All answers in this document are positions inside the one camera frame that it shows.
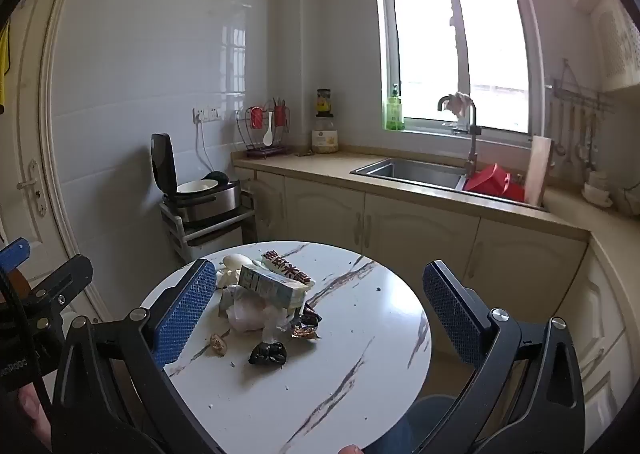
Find metal sink faucet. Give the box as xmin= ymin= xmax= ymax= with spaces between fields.
xmin=438 ymin=95 xmax=482 ymax=175

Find sliding window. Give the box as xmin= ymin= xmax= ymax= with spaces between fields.
xmin=372 ymin=0 xmax=546 ymax=135

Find green soap bottle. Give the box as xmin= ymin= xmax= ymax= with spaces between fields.
xmin=384 ymin=83 xmax=406 ymax=131

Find pale wooden cutting board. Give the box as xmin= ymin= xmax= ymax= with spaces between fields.
xmin=522 ymin=135 xmax=553 ymax=205

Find white lattice upper cabinet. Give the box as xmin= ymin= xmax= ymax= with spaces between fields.
xmin=587 ymin=0 xmax=640 ymax=92

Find stack of white bowls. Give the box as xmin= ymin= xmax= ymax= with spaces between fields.
xmin=582 ymin=170 xmax=613 ymax=207

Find person's left hand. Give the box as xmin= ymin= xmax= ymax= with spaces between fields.
xmin=15 ymin=381 xmax=53 ymax=454

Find crumpled clear plastic bag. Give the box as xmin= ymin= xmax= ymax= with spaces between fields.
xmin=220 ymin=284 xmax=293 ymax=342

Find grey-blue waste bin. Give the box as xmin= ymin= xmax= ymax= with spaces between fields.
xmin=407 ymin=394 xmax=458 ymax=427

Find yellow cloth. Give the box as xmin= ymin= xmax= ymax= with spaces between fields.
xmin=0 ymin=19 xmax=12 ymax=108

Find pale cloth on faucet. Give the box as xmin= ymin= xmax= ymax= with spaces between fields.
xmin=446 ymin=92 xmax=473 ymax=120

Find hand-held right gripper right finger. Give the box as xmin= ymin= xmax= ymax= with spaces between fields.
xmin=422 ymin=260 xmax=586 ymax=454

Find black silver rice cooker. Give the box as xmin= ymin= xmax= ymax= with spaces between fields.
xmin=151 ymin=133 xmax=242 ymax=227

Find black crumpled plastic bag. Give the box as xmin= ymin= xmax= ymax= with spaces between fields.
xmin=248 ymin=340 xmax=288 ymax=366

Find white storage cart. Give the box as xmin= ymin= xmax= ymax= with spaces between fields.
xmin=160 ymin=179 xmax=258 ymax=262

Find white room door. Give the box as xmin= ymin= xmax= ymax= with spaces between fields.
xmin=0 ymin=0 xmax=113 ymax=322

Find white power cable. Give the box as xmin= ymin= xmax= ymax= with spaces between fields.
xmin=197 ymin=121 xmax=216 ymax=175

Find red plastic basin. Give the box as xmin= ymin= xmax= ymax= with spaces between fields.
xmin=462 ymin=163 xmax=528 ymax=202

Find steel kitchen sink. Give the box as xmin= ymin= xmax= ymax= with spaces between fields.
xmin=350 ymin=157 xmax=468 ymax=190

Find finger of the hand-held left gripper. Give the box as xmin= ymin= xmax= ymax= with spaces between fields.
xmin=25 ymin=254 xmax=95 ymax=335
xmin=0 ymin=237 xmax=31 ymax=277

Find narrow cream cabinet door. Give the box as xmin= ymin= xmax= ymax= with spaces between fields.
xmin=255 ymin=171 xmax=287 ymax=242

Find beige kitchen countertop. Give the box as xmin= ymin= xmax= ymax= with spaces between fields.
xmin=232 ymin=149 xmax=640 ymax=245

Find metal door handle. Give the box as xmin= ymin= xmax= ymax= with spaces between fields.
xmin=17 ymin=159 xmax=48 ymax=240

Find row of hanging utensils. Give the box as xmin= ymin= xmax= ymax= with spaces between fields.
xmin=550 ymin=99 xmax=601 ymax=175

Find metal utensil rail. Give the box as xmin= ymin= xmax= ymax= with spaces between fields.
xmin=552 ymin=59 xmax=616 ymax=111

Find wire utensil rack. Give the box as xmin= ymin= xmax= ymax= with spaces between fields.
xmin=236 ymin=97 xmax=292 ymax=158

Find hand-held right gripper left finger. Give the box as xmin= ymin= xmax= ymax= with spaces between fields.
xmin=52 ymin=258 xmax=221 ymax=454

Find large glass jar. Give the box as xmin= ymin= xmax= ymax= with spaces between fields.
xmin=311 ymin=115 xmax=340 ymax=155

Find white milk carton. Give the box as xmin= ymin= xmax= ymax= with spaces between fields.
xmin=236 ymin=263 xmax=310 ymax=311

